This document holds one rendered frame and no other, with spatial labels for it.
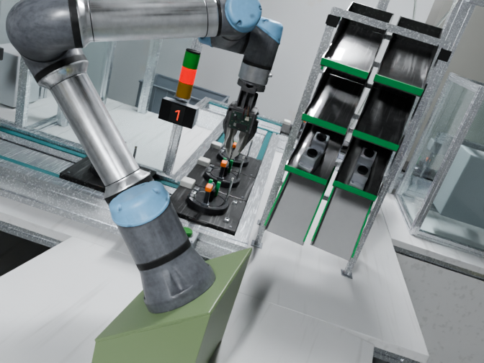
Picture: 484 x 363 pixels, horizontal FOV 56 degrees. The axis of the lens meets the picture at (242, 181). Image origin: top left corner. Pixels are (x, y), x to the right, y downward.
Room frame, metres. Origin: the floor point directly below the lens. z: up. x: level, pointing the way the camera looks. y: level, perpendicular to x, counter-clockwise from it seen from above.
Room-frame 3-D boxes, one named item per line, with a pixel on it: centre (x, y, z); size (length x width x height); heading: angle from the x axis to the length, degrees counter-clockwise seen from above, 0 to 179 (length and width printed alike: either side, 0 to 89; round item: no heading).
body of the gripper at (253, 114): (1.13, 0.05, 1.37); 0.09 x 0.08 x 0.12; 177
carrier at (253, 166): (1.85, 0.07, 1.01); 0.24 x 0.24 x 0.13; 87
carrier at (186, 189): (1.36, 0.09, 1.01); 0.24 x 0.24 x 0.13; 87
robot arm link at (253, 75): (1.14, 0.05, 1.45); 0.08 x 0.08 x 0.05
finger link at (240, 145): (1.14, 0.03, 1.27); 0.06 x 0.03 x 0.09; 177
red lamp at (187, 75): (1.49, 0.27, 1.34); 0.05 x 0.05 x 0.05
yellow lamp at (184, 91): (1.49, 0.27, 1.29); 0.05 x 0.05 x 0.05
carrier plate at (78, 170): (1.38, 0.43, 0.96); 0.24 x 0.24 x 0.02; 87
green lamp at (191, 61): (1.49, 0.27, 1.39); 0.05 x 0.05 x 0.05
